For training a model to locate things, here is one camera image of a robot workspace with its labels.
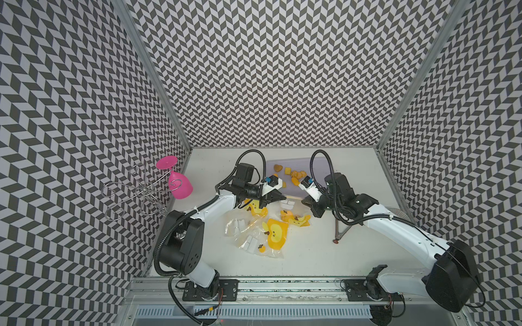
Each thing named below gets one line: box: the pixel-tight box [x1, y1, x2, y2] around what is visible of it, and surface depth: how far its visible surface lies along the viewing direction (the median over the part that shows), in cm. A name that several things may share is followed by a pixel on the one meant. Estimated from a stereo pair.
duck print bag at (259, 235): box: [224, 214, 290, 259], surface depth 85 cm
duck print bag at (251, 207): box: [238, 198, 269, 220], surface depth 91 cm
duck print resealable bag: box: [278, 198, 312, 228], surface depth 85 cm
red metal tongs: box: [333, 219, 353, 244], surface depth 88 cm
